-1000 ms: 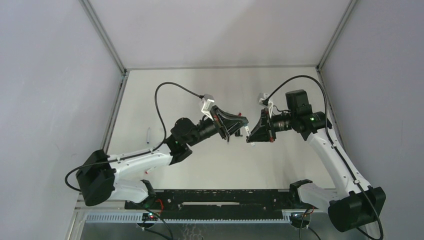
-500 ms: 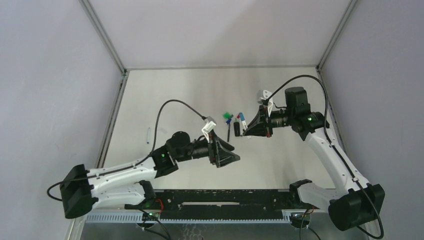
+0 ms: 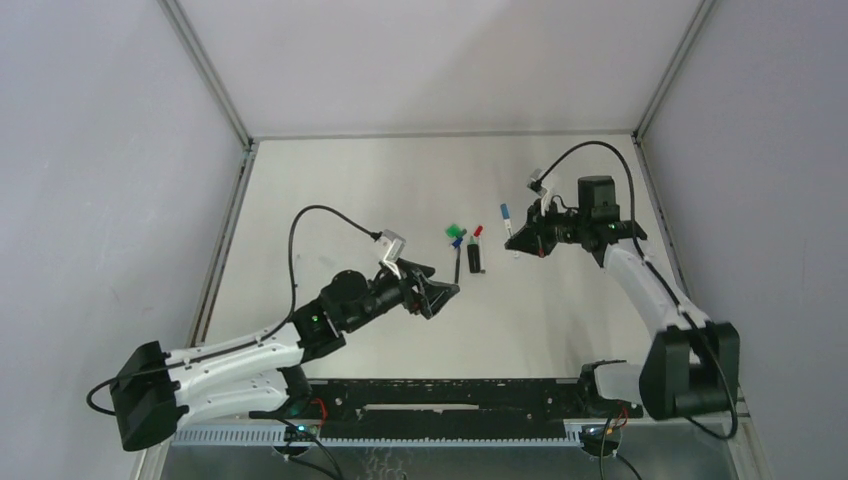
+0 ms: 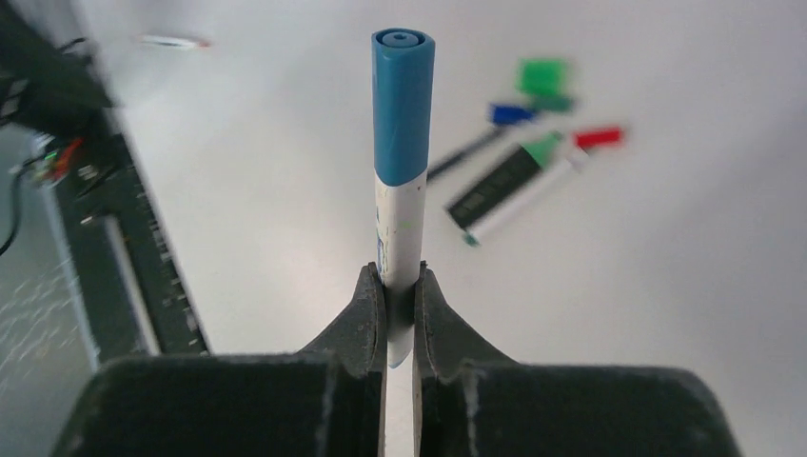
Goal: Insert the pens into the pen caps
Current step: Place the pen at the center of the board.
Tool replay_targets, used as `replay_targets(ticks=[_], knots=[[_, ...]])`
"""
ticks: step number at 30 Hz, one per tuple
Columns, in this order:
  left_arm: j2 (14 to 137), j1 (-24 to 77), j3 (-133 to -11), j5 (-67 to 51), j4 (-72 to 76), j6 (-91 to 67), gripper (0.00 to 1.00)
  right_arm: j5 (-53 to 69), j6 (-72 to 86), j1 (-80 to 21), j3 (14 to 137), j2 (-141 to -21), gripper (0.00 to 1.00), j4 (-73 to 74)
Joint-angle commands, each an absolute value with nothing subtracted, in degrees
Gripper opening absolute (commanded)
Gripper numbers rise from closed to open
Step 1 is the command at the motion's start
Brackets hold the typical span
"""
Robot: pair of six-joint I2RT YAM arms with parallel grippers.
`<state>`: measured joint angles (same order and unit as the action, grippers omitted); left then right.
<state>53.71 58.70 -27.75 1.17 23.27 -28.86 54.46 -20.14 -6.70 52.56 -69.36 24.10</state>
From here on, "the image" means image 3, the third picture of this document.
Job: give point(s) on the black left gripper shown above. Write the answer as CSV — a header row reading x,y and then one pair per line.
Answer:
x,y
411,291

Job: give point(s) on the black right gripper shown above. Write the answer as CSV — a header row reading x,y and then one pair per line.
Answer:
x,y
545,232

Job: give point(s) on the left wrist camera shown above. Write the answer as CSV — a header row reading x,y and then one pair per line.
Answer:
x,y
393,245

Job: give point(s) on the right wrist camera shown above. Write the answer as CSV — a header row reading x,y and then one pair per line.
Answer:
x,y
536,185

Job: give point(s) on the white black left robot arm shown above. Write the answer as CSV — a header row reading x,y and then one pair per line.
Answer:
x,y
157,393

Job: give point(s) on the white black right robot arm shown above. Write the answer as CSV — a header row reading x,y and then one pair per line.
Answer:
x,y
692,365

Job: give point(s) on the green highlighter cap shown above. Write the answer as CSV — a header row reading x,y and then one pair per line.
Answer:
x,y
453,231

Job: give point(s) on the white marker green end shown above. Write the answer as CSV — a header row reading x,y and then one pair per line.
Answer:
x,y
481,258

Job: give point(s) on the black thin pen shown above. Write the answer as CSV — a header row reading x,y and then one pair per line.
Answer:
x,y
457,265

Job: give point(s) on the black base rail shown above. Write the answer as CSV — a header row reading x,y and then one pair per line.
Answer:
x,y
431,410

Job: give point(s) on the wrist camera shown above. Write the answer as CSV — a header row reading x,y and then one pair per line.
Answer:
x,y
536,185
393,245

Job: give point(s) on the black green highlighter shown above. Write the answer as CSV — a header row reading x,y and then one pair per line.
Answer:
x,y
474,256

